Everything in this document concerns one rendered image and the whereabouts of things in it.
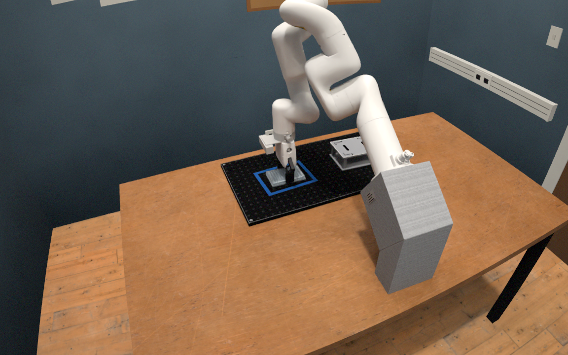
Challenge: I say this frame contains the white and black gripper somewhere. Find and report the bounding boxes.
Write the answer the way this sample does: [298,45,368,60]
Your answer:
[275,138,296,183]

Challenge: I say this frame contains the blue rectangular tape outline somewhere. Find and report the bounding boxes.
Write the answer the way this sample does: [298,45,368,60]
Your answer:
[253,160,318,196]

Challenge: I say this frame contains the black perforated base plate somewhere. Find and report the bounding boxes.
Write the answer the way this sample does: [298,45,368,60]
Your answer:
[220,132,375,227]

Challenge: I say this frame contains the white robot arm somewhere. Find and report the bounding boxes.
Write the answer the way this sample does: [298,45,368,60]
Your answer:
[259,0,414,181]

